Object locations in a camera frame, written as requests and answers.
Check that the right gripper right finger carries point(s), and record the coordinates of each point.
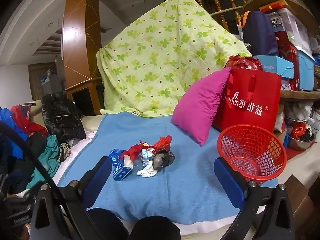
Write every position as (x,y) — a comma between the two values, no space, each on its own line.
(233,183)

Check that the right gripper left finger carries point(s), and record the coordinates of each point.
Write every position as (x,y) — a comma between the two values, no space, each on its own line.
(93,181)

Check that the blue toothpaste box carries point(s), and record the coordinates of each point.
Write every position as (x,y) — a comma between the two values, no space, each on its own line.
(123,168)

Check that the blue plastic bag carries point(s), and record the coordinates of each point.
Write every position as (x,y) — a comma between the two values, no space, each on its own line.
(115,156)

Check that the red fabric ribbon bow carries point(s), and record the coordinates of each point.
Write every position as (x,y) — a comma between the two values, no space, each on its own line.
(134,151)

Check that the white tissue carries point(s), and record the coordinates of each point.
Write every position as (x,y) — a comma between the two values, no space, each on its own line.
(147,171)

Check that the light blue face mask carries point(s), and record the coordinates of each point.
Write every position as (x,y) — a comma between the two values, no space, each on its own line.
(147,154)

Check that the black plastic bag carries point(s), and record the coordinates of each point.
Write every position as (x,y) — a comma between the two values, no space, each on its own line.
(163,159)

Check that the red shiny plastic bag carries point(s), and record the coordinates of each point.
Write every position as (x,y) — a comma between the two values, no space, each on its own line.
(163,145)

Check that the red mesh trash basket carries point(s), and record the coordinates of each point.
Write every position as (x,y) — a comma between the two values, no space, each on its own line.
(253,151)

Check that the white bed sheet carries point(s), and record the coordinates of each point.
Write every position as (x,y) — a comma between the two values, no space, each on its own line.
(75,150)

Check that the teal garment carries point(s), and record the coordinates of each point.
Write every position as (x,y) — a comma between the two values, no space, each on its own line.
(49,161)

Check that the black puffer jacket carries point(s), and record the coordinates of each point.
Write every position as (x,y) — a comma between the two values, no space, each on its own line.
(61,117)

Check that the steel bowl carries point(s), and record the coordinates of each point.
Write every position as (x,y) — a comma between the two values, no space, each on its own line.
(298,145)

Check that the magenta pillow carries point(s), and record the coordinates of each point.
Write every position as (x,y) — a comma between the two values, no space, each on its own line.
(197,108)

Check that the red paper gift bag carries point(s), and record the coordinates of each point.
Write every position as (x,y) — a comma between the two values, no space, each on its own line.
(251,97)

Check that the red garment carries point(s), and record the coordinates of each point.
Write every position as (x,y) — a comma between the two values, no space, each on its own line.
(27,126)

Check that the red foil bag behind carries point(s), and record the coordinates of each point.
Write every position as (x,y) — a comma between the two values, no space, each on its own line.
(244,62)

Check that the light blue shoe box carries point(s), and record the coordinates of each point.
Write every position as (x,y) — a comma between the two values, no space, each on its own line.
(275,64)

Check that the green clover quilt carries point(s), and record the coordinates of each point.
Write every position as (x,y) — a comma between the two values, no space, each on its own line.
(148,67)

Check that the blue storage bin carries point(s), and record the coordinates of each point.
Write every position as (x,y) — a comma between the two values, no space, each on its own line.
(306,70)

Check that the red gift box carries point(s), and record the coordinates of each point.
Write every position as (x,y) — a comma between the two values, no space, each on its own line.
(288,51)

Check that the wooden pillar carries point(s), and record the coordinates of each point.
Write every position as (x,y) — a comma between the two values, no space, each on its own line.
(81,40)

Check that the clear plastic storage box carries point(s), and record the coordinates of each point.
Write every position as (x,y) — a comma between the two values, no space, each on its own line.
(285,20)

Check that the navy bag orange handles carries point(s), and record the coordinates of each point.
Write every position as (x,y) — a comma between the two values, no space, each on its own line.
(258,32)

